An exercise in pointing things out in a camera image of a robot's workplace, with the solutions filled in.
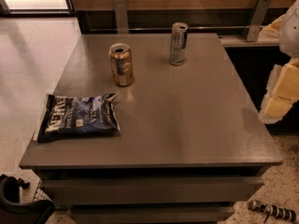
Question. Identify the silver redbull can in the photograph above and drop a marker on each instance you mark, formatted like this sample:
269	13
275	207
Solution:
178	43

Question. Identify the upper grey drawer front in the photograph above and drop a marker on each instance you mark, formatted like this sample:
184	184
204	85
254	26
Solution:
151	190

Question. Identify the gold soda can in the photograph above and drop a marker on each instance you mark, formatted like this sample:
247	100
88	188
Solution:
121	64

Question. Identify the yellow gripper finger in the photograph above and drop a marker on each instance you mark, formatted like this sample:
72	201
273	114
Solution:
272	30
282	91

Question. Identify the grey drawer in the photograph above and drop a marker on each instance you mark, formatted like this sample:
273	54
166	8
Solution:
152	215
151	190

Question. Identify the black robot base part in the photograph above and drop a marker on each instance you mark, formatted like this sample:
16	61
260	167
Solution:
13	211

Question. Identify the left metal bracket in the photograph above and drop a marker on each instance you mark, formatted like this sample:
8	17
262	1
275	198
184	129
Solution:
121	16

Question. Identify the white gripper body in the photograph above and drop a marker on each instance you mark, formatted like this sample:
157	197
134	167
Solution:
291	32

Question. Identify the blue chip bag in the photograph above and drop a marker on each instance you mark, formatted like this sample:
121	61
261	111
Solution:
70	116

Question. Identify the lower grey drawer front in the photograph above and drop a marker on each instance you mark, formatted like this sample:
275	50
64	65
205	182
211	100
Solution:
152	215

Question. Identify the metal bracket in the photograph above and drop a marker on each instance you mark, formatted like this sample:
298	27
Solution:
121	16
256	20

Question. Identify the right metal bracket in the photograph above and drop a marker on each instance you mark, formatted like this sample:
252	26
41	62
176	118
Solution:
256	20

